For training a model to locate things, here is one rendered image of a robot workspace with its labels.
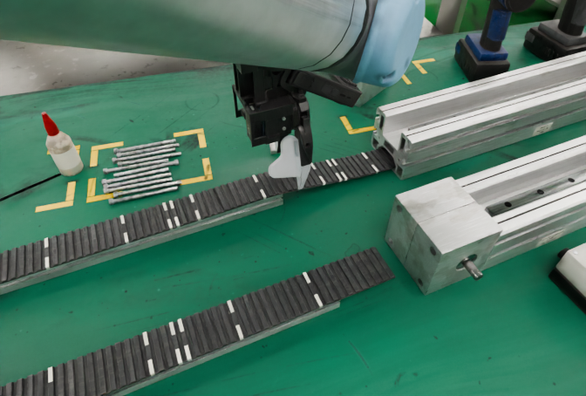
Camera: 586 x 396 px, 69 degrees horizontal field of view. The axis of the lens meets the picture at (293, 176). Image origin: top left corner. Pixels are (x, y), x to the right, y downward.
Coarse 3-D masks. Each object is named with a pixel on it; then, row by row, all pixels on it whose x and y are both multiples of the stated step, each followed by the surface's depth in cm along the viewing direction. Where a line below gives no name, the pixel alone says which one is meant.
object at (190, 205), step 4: (184, 196) 64; (188, 196) 64; (192, 196) 63; (184, 200) 63; (188, 200) 63; (192, 200) 63; (184, 204) 63; (188, 204) 63; (192, 204) 62; (196, 204) 63; (184, 208) 62; (188, 208) 62; (192, 208) 62; (196, 208) 62; (188, 212) 61; (192, 212) 62; (196, 212) 61; (200, 212) 62; (188, 216) 61; (192, 216) 61; (196, 216) 61; (200, 216) 61; (188, 220) 61; (192, 220) 60; (196, 220) 61; (200, 220) 61
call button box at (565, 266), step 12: (564, 252) 58; (576, 252) 53; (564, 264) 55; (576, 264) 53; (552, 276) 57; (564, 276) 55; (576, 276) 53; (564, 288) 56; (576, 288) 54; (576, 300) 54
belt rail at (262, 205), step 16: (240, 208) 64; (256, 208) 65; (192, 224) 62; (208, 224) 63; (144, 240) 60; (160, 240) 61; (96, 256) 59; (112, 256) 59; (48, 272) 57; (64, 272) 58; (0, 288) 55; (16, 288) 56
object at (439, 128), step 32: (544, 64) 81; (576, 64) 81; (448, 96) 73; (480, 96) 76; (512, 96) 80; (544, 96) 73; (576, 96) 75; (384, 128) 71; (416, 128) 67; (448, 128) 67; (480, 128) 71; (512, 128) 74; (544, 128) 78; (416, 160) 70; (448, 160) 72
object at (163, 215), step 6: (162, 204) 62; (156, 210) 62; (162, 210) 62; (168, 210) 62; (156, 216) 61; (162, 216) 61; (168, 216) 61; (162, 222) 60; (168, 222) 60; (162, 228) 59; (168, 228) 60; (174, 228) 60
